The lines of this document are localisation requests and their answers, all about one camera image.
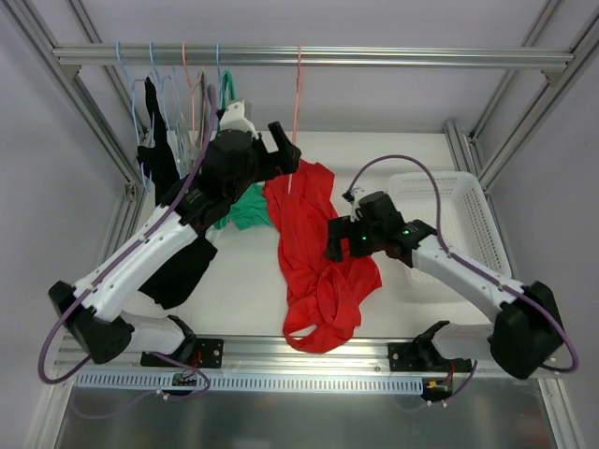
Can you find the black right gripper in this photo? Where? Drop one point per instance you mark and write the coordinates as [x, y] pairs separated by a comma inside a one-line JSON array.
[[344, 237]]

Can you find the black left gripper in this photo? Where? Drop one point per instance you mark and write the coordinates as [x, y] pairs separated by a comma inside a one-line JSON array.
[[270, 155]]

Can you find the red tank top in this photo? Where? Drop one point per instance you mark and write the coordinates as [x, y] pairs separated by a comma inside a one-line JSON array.
[[323, 297]]

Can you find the green tank top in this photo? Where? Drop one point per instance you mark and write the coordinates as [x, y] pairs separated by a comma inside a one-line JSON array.
[[251, 209]]

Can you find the pink plastic hanger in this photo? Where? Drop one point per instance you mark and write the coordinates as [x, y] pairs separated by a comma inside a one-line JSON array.
[[298, 96]]

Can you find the blue hanger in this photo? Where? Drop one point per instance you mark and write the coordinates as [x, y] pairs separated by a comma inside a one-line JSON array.
[[219, 65], [170, 103], [140, 133]]

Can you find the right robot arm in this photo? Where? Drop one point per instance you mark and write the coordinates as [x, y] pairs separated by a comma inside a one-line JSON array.
[[523, 329]]

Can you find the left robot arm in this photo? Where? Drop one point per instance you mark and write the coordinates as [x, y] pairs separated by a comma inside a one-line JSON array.
[[94, 306]]

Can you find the grey tank top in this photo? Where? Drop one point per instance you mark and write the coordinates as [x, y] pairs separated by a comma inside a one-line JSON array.
[[194, 152]]

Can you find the pink hanger under grey top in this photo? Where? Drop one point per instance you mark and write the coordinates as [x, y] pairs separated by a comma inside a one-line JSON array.
[[197, 88]]

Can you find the black tank top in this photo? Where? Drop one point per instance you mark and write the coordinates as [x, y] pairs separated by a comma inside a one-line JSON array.
[[175, 281]]

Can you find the blue hanger under white top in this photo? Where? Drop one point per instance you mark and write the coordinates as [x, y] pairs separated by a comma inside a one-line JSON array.
[[170, 103]]

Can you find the blue hanger under black top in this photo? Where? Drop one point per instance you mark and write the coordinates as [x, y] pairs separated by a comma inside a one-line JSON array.
[[140, 133]]

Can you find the white plastic basket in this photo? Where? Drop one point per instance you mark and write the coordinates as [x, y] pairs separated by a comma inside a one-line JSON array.
[[457, 198]]

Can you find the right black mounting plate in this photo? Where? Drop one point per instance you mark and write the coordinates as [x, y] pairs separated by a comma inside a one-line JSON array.
[[411, 356]]

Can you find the black mounting plate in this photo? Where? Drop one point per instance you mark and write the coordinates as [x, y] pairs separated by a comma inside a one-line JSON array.
[[204, 353], [411, 356]]

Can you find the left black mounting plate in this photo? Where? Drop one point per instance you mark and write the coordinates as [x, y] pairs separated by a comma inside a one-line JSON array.
[[204, 353]]

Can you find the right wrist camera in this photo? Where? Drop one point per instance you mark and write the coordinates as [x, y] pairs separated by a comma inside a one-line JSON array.
[[353, 196]]

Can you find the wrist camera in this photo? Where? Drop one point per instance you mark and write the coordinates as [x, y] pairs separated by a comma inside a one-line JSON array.
[[353, 196], [235, 116]]

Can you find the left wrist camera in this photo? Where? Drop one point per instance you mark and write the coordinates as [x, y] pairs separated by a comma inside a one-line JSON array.
[[235, 116]]

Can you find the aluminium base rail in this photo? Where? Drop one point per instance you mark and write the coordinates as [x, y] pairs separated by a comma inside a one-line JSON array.
[[270, 354]]

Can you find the left aluminium frame post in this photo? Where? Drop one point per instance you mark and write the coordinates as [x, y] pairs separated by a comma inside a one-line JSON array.
[[69, 192]]

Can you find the aluminium frame post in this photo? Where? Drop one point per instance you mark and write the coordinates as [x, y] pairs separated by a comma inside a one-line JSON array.
[[522, 101], [69, 192]]

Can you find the right aluminium frame post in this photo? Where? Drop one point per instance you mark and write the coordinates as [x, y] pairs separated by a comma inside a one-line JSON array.
[[522, 101]]

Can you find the aluminium hanging rail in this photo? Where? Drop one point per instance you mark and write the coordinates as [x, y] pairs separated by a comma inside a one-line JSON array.
[[523, 58]]

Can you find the white slotted cable duct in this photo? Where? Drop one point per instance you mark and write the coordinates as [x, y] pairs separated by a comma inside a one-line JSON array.
[[253, 382]]

